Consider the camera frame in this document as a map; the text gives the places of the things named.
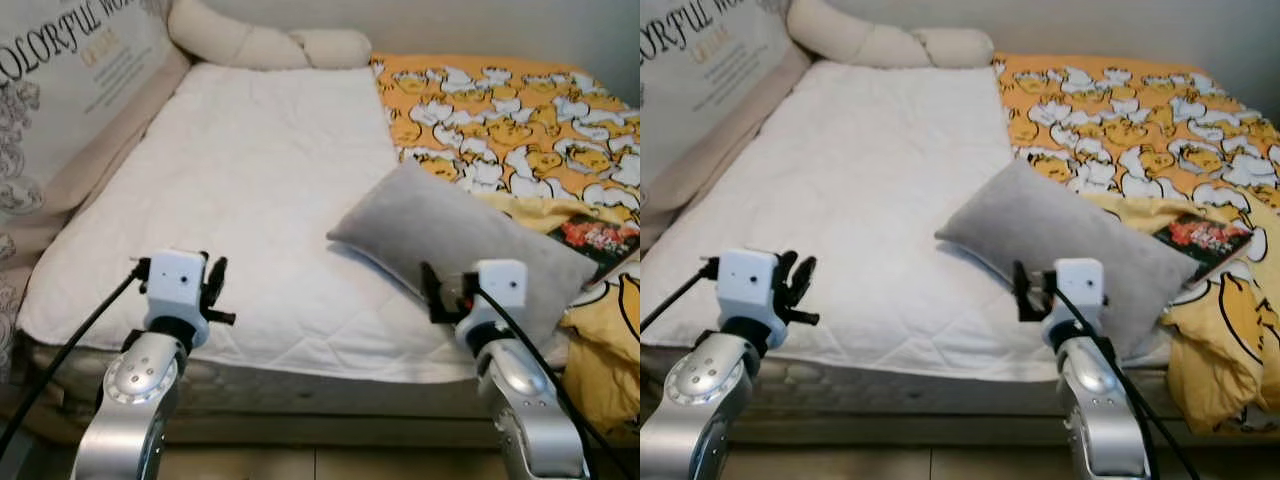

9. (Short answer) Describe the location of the yellow egg print blanket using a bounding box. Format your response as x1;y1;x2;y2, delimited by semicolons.
370;53;641;436
993;52;1280;436

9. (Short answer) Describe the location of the grey bed mattress base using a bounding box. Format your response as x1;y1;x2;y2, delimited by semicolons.
0;330;641;446
640;345;1280;446

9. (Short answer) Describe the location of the grey rectangular pillow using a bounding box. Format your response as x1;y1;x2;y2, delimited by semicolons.
935;158;1199;356
327;160;599;346

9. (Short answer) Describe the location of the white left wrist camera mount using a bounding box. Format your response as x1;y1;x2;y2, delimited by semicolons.
717;250;784;336
143;250;209;336

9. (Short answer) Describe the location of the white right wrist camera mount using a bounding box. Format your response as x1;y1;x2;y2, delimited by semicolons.
1045;258;1105;336
462;260;529;336

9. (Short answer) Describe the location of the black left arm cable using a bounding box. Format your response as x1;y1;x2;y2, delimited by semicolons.
640;256;723;333
0;258;151;456

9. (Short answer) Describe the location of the white quilted mattress pad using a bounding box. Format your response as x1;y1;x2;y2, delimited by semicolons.
17;62;561;386
640;60;1176;383

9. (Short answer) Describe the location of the printed grey headboard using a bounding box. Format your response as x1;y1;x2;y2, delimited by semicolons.
0;0;193;386
640;0;811;251

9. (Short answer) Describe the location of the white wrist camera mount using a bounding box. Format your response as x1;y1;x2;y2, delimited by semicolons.
143;250;209;336
717;250;784;336
462;260;529;336
1045;258;1105;336

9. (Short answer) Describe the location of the dark book with red flowers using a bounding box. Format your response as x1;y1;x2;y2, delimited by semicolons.
1152;213;1256;291
548;212;641;286

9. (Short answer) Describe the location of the beige braided bolster pillow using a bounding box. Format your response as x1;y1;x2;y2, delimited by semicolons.
787;0;994;69
167;0;373;71

